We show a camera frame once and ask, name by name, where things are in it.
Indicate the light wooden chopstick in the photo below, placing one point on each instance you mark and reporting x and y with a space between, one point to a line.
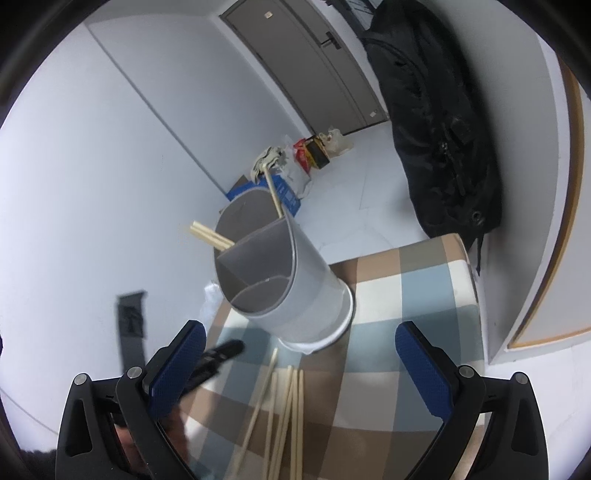
274 194
214 232
207 238

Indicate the clear plastic bag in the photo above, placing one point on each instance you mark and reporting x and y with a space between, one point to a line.
211 300

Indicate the plaid cloth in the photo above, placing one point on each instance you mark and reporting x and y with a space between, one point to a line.
415 300

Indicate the white panel with wooden trim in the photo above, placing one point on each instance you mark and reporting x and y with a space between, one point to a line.
554 300

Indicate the grey door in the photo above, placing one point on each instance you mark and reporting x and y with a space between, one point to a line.
300 55

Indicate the beige plastic bag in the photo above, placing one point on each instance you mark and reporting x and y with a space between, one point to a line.
339 143

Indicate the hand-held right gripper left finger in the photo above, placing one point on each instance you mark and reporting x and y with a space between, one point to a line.
178 369

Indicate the blue cardboard box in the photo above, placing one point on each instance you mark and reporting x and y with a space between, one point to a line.
291 196

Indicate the red bag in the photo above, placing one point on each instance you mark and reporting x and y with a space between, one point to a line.
302 154

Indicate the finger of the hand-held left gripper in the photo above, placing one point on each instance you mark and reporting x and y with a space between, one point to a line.
226 350

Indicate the black and yellow bag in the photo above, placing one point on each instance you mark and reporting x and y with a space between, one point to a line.
318 154

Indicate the black backpack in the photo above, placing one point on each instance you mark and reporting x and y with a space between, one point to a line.
438 115

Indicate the grey divided utensil holder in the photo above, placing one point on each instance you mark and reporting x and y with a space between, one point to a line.
304 295

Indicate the bunch of wooden chopsticks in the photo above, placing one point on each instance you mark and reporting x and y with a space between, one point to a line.
299 415

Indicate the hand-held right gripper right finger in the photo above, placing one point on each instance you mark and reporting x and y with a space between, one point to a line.
422 369

